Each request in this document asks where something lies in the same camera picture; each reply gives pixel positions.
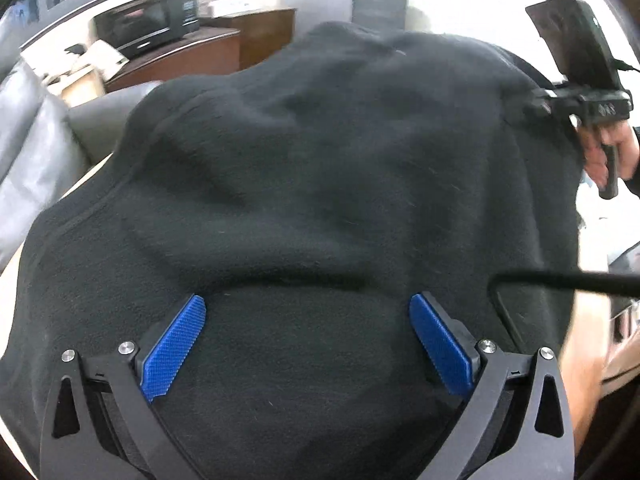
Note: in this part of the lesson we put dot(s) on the person's right hand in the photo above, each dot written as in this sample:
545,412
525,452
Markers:
607,147

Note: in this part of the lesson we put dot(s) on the grey leather sofa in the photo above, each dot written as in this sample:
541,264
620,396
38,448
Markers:
37,145

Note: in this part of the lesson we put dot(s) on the dark framed board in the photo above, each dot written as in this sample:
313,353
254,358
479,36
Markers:
380,0

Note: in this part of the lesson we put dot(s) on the cardboard box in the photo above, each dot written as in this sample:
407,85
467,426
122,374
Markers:
80,87

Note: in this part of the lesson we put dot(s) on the white papers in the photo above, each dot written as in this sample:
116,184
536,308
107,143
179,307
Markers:
102,57

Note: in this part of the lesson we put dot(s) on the black fleece sweater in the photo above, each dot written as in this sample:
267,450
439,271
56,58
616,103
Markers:
300,220

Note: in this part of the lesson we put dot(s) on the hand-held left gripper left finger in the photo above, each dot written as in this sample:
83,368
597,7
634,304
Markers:
172,335

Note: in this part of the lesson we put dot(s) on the black microwave oven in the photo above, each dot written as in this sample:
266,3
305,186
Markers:
147,17

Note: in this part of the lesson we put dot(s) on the brown wooden cabinet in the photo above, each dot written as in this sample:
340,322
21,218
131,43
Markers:
210,45

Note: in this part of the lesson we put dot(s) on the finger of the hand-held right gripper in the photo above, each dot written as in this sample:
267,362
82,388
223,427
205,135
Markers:
532,105

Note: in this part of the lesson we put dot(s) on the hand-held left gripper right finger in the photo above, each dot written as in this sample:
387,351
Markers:
442,345

